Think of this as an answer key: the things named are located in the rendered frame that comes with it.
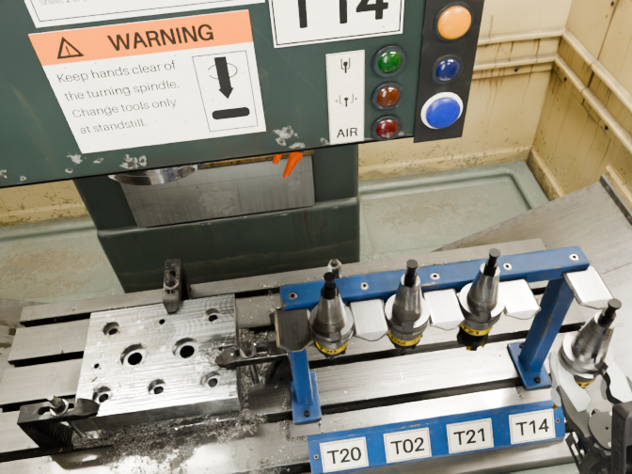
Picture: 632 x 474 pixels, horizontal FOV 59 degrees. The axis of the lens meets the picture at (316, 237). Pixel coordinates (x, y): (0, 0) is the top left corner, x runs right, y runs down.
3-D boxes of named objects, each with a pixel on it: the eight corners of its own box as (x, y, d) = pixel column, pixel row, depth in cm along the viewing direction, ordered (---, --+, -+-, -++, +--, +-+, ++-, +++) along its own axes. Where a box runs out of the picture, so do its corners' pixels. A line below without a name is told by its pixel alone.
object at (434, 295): (468, 328, 79) (469, 325, 79) (432, 334, 79) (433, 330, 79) (453, 290, 84) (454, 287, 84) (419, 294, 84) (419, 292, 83)
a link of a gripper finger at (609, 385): (581, 363, 82) (595, 423, 76) (594, 341, 78) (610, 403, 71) (603, 364, 82) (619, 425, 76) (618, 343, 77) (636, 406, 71)
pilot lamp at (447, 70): (460, 82, 46) (464, 56, 44) (434, 85, 46) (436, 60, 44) (457, 77, 46) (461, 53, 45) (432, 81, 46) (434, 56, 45)
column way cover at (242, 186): (320, 209, 142) (307, 11, 105) (133, 232, 140) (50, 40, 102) (318, 196, 145) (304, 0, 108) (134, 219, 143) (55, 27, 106)
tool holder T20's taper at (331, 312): (342, 303, 81) (341, 276, 76) (350, 328, 79) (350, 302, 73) (312, 308, 81) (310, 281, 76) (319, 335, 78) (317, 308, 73)
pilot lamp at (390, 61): (403, 74, 45) (404, 49, 43) (376, 77, 45) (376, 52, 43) (402, 71, 45) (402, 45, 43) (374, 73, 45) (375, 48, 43)
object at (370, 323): (392, 339, 79) (392, 336, 78) (355, 344, 79) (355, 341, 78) (382, 300, 84) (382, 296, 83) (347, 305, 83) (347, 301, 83)
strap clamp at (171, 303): (190, 337, 118) (173, 293, 107) (174, 339, 118) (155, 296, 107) (192, 288, 127) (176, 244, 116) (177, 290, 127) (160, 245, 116)
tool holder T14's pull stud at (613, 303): (607, 312, 70) (616, 295, 67) (615, 323, 69) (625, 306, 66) (594, 316, 70) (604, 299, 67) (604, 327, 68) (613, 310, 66)
